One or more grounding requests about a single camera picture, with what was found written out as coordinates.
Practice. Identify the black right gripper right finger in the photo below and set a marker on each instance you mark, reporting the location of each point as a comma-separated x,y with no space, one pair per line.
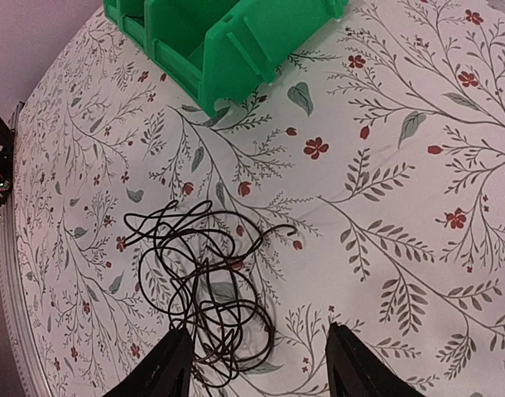
354,371

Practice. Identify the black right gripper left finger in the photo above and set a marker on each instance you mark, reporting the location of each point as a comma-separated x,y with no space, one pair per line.
164,371

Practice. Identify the floral patterned table mat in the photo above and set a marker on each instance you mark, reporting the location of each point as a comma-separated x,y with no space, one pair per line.
382,141

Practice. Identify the green three-compartment plastic bin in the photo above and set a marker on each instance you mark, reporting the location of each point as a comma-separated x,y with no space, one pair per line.
218,50

